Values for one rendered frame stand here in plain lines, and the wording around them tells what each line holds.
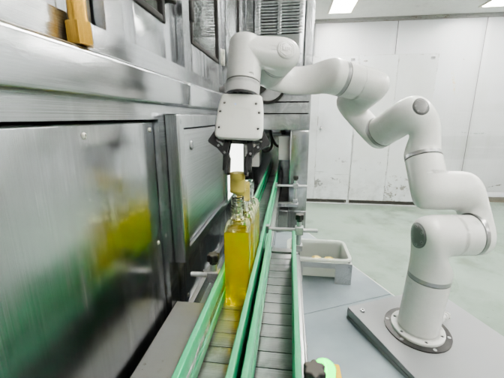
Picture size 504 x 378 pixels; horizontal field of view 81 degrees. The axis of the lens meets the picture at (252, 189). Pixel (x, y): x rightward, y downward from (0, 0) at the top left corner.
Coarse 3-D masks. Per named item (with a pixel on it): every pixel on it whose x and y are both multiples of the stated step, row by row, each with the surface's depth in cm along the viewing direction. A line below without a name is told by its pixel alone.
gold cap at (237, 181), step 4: (232, 172) 64; (236, 172) 64; (240, 172) 64; (232, 176) 63; (236, 176) 63; (240, 176) 63; (244, 176) 64; (232, 180) 63; (236, 180) 63; (240, 180) 63; (244, 180) 64; (232, 184) 63; (236, 184) 63; (240, 184) 63; (244, 184) 64; (232, 188) 64; (236, 188) 63; (240, 188) 63; (244, 188) 64; (232, 192) 64; (236, 192) 63; (240, 192) 64; (244, 192) 64
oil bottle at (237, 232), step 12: (228, 228) 64; (240, 228) 64; (228, 240) 65; (240, 240) 65; (228, 252) 66; (240, 252) 65; (228, 264) 66; (240, 264) 66; (228, 276) 67; (240, 276) 67; (228, 288) 68; (240, 288) 68; (228, 300) 69; (240, 300) 68
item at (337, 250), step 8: (288, 240) 116; (304, 240) 116; (312, 240) 116; (320, 240) 116; (328, 240) 116; (336, 240) 116; (304, 248) 117; (312, 248) 117; (320, 248) 116; (328, 248) 116; (336, 248) 115; (344, 248) 109; (304, 256) 117; (320, 256) 117; (336, 256) 116; (344, 256) 107
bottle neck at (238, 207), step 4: (232, 196) 65; (236, 196) 66; (240, 196) 66; (232, 200) 65; (236, 200) 64; (240, 200) 64; (232, 204) 65; (236, 204) 64; (240, 204) 64; (232, 208) 65; (236, 208) 64; (240, 208) 65; (232, 212) 65; (236, 212) 65; (240, 212) 65; (232, 216) 65; (236, 216) 65; (240, 216) 65
